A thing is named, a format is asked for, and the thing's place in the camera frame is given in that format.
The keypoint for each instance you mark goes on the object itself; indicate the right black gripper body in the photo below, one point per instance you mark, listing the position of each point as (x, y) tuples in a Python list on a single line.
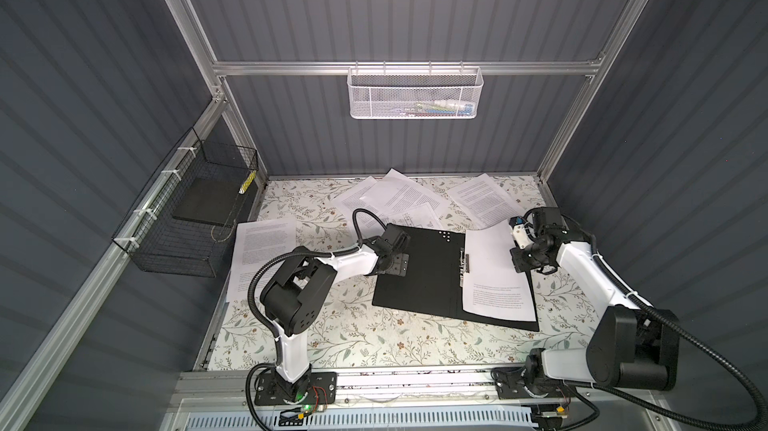
[(526, 258)]

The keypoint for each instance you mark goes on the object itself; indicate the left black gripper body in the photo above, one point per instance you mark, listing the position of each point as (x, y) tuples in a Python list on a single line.
[(398, 265)]

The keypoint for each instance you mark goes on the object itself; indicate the red folder black inside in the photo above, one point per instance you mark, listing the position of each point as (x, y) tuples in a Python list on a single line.
[(432, 283)]

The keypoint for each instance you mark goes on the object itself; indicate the printed paper sheet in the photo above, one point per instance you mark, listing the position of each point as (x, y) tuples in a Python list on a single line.
[(347, 202), (485, 202), (396, 193), (492, 287)]

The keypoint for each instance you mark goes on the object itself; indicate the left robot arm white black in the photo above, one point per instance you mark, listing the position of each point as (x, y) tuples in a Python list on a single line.
[(288, 292)]

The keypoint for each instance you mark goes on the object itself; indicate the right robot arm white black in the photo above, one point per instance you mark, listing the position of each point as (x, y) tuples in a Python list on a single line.
[(628, 349)]

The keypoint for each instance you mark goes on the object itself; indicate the printed paper sheet left edge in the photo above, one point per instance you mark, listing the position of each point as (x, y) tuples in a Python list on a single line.
[(255, 244)]

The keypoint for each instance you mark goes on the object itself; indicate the pens in white basket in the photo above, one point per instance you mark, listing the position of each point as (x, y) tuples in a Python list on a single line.
[(439, 108)]

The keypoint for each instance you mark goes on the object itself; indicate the yellow green marker pen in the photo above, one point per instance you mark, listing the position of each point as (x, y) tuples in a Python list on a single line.
[(247, 182)]

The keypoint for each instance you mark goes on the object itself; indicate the black pad in basket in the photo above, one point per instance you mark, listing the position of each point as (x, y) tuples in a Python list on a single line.
[(210, 202)]

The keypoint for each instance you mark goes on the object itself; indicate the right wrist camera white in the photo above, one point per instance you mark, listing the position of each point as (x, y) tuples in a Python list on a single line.
[(519, 232)]

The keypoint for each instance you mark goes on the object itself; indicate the white wire mesh basket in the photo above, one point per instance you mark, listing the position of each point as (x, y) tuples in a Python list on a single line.
[(374, 92)]

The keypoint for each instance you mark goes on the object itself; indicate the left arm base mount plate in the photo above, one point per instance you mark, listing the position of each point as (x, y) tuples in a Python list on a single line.
[(312, 388)]

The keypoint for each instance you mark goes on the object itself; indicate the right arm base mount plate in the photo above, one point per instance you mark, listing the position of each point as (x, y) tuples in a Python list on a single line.
[(515, 382)]

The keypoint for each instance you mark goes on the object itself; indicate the black wire mesh basket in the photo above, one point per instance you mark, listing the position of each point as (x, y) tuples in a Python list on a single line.
[(186, 222)]

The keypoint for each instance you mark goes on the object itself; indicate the aluminium front rail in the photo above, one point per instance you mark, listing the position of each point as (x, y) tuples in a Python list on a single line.
[(376, 384)]

